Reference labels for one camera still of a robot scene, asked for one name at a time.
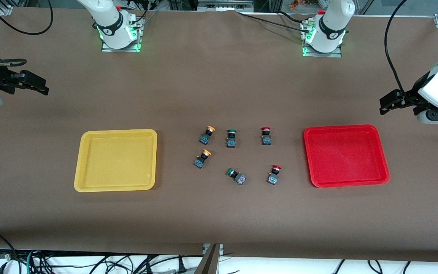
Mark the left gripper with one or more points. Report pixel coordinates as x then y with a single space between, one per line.
410 97

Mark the aluminium frame post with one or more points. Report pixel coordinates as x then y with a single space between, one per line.
209 262

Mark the red plastic tray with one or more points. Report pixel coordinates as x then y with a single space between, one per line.
346 156

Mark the yellow plastic tray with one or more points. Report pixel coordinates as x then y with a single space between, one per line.
116 160

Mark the black power plug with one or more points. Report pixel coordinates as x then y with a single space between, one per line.
181 266

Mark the aluminium frame rail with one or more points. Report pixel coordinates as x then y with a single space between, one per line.
222 5

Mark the red push button switch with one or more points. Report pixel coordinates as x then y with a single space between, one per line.
266 140
273 178

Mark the brown table cover sheet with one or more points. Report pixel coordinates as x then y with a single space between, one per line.
219 213

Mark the green push button switch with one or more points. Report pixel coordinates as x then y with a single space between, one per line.
230 141
240 179

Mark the yellow push button switch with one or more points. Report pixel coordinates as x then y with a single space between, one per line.
205 139
200 163

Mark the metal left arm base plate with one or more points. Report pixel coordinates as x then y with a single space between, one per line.
337 54

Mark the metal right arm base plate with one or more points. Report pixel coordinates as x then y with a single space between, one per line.
133 45

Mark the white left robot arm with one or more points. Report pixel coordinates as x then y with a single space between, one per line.
333 23

